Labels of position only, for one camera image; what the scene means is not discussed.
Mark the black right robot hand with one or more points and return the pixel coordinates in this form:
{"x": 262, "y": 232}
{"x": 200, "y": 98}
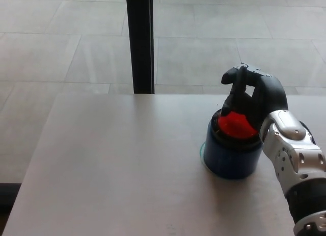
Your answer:
{"x": 270, "y": 93}

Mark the red push button blue base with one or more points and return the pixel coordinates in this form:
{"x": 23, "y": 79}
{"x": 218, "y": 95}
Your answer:
{"x": 229, "y": 154}

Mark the black vertical post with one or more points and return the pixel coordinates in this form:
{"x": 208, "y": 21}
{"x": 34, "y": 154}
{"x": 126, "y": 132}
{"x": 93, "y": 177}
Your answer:
{"x": 141, "y": 42}

